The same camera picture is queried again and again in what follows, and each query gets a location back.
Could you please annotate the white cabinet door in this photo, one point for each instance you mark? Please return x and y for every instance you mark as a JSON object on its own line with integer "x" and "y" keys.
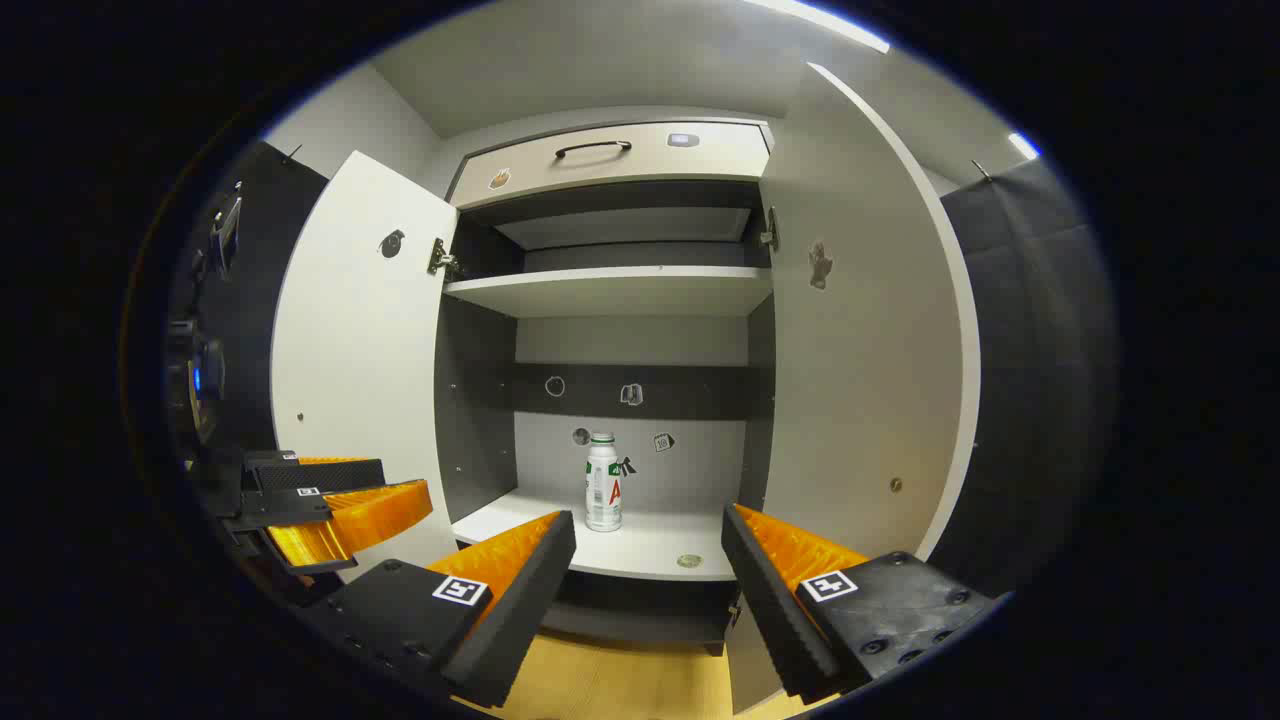
{"x": 350, "y": 350}
{"x": 860, "y": 380}

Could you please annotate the white bottle with green label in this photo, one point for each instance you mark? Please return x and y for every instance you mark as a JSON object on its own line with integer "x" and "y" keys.
{"x": 603, "y": 490}

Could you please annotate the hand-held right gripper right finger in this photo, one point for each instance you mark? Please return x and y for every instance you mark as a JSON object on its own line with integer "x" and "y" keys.
{"x": 770, "y": 610}

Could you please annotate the large ceiling light panel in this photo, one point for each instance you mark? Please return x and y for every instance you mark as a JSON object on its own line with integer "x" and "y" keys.
{"x": 830, "y": 22}

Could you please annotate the small ceiling light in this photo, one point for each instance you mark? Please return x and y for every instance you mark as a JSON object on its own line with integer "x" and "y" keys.
{"x": 1024, "y": 146}

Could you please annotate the metal door hinge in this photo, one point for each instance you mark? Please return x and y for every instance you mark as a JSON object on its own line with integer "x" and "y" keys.
{"x": 442, "y": 260}
{"x": 769, "y": 230}

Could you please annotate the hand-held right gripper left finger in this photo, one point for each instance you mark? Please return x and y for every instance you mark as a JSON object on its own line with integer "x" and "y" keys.
{"x": 520, "y": 610}

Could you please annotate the white cabinet drawer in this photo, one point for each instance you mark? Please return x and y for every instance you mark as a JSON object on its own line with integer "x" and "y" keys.
{"x": 620, "y": 165}

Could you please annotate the white cabinet shelf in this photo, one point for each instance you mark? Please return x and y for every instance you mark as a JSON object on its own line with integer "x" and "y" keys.
{"x": 610, "y": 292}

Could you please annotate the black backdrop cloth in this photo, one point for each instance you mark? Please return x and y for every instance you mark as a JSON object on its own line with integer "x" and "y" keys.
{"x": 280, "y": 260}
{"x": 1030, "y": 360}

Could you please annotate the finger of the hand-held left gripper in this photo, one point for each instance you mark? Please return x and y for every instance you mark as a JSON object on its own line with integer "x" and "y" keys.
{"x": 320, "y": 474}
{"x": 350, "y": 525}

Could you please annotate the white cabinet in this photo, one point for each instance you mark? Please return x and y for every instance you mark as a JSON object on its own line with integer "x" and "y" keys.
{"x": 620, "y": 345}

